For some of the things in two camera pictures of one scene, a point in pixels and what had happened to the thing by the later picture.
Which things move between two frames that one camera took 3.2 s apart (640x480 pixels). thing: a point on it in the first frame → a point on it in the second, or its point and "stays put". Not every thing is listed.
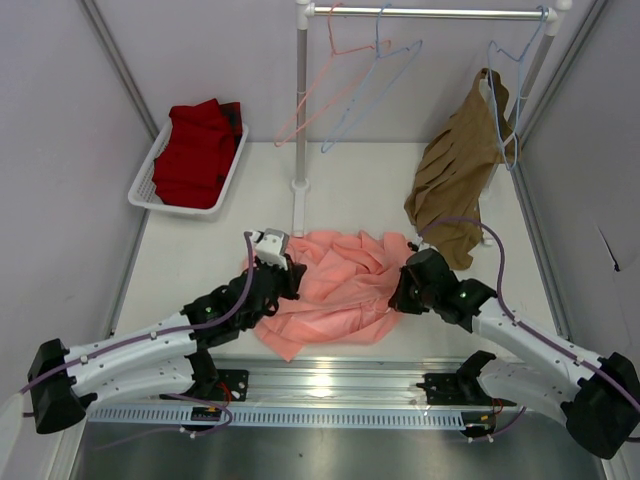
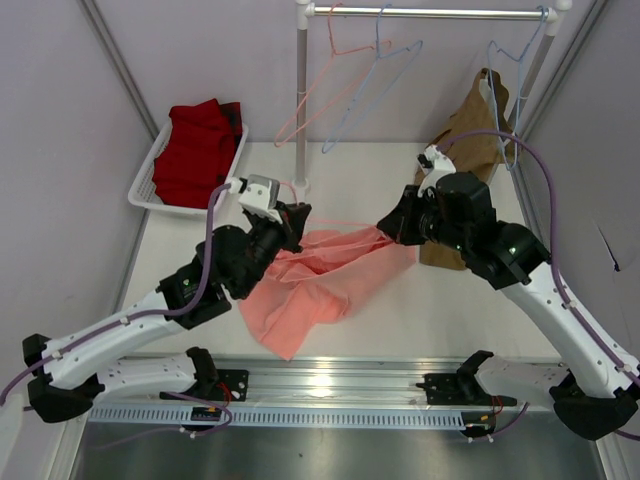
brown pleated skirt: x=455 y=175 stays put
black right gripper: x=405 y=292 → x=400 y=221
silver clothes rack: x=554 y=14 stays put
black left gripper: x=291 y=277 → x=292 y=217
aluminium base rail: x=343 y=381 stays put
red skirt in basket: x=191 y=171 stays put
